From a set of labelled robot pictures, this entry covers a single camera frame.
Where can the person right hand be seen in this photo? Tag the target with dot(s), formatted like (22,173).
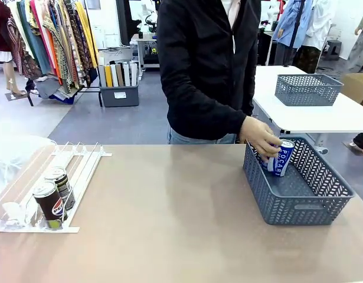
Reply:
(258,132)

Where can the gray cloth pile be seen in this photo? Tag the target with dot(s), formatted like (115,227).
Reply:
(47,87)

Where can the white side table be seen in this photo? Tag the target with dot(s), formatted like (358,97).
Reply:
(305,118)

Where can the black step stool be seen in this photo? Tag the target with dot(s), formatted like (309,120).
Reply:
(334,47)

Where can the gray storage bin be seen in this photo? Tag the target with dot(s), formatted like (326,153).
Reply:
(119,95)

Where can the mannequin in blue shirt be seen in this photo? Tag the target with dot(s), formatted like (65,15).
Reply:
(290,23)

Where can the background white robot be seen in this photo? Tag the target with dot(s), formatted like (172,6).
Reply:
(148,17)

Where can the white fabric roll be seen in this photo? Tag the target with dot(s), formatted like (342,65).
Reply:
(114,76)
(126,74)
(134,73)

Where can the yellow hanging garment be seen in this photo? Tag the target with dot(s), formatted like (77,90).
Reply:
(86,35)

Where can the black can with silver top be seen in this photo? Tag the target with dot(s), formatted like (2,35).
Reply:
(63,184)

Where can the mannequin in gray dress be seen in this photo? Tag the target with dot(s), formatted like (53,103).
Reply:
(359,47)

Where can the background workbench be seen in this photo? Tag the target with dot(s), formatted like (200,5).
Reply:
(145,38)

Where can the orange hanging garment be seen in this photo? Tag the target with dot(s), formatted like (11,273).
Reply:
(55,59)

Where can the cardboard box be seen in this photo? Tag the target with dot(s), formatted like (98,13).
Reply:
(358,85)

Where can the black Pepsi can green base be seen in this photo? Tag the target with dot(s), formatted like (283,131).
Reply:
(51,203)

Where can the black clothes rack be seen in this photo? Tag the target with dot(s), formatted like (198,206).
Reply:
(100,97)

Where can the brown fabric roll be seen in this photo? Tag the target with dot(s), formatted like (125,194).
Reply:
(119,75)

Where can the mannequin in maroon dress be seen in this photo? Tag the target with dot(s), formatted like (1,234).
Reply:
(1,23)

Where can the mannequin in white shirt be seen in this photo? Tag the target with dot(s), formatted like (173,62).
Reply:
(321,23)

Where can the bare white mannequin torso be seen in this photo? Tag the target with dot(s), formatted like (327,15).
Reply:
(273,10)

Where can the gray plastic lattice basket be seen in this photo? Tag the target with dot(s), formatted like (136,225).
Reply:
(308,88)
(293,209)

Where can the person in black jacket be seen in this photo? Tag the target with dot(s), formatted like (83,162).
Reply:
(204,59)

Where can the white can dispenser rack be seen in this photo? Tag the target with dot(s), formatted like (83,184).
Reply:
(36,230)

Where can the person right forearm black sleeve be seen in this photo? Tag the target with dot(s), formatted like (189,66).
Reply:
(216,115)

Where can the translucent white plastic bag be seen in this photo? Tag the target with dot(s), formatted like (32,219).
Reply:
(16,159)

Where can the light gray fabric roll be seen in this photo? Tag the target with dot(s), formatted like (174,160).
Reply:
(102,76)

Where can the brown patterned hanging garment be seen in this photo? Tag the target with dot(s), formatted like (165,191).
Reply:
(24,53)

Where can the teal hanging garment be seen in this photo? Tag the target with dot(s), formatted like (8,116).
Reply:
(36,44)

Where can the yellow fabric roll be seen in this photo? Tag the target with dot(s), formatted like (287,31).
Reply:
(108,76)

